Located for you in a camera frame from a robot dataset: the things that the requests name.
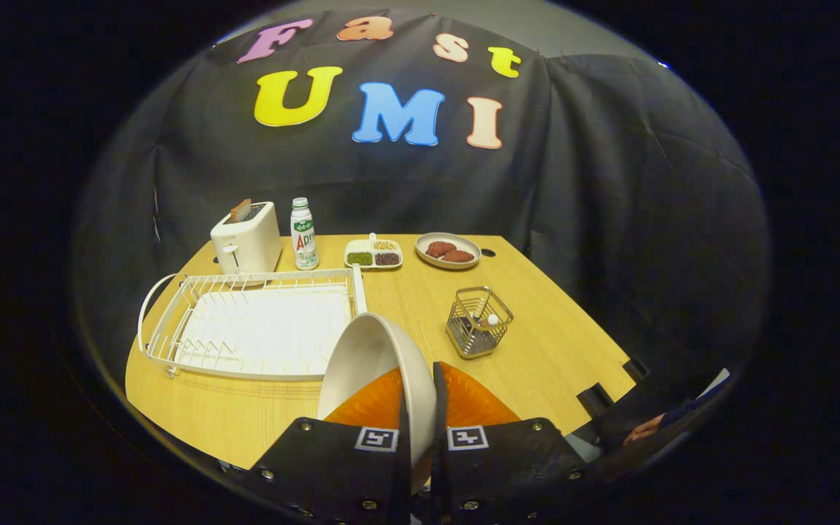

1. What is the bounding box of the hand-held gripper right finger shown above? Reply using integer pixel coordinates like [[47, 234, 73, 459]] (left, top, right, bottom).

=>
[[431, 361, 596, 525]]

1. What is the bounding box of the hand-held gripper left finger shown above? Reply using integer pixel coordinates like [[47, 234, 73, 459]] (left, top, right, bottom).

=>
[[241, 367, 412, 525]]

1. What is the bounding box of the metal wire basket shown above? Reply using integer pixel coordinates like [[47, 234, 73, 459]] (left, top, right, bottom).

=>
[[446, 286, 514, 359]]

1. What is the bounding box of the white wire dish rack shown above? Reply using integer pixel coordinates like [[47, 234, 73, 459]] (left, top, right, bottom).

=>
[[137, 264, 368, 381]]

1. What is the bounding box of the beige plate with meat patties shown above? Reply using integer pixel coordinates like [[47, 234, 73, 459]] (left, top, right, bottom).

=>
[[416, 232, 482, 271]]

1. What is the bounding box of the white divided dish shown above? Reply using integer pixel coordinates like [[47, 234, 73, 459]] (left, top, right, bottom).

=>
[[344, 233, 404, 271]]

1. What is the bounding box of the white green label drink bottle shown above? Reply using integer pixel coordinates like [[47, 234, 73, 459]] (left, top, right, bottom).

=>
[[290, 197, 320, 271]]

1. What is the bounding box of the white toaster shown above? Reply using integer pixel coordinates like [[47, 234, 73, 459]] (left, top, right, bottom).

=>
[[210, 201, 283, 284]]

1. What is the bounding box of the black backdrop cloth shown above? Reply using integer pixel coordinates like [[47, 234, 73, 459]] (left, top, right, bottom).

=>
[[74, 9, 769, 438]]

